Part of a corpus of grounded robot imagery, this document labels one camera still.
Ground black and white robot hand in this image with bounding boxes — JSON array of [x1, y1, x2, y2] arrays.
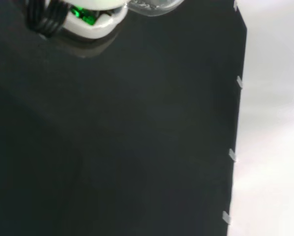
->
[[26, 0, 129, 58]]

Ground black cloth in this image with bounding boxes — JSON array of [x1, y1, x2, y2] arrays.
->
[[0, 0, 247, 236]]

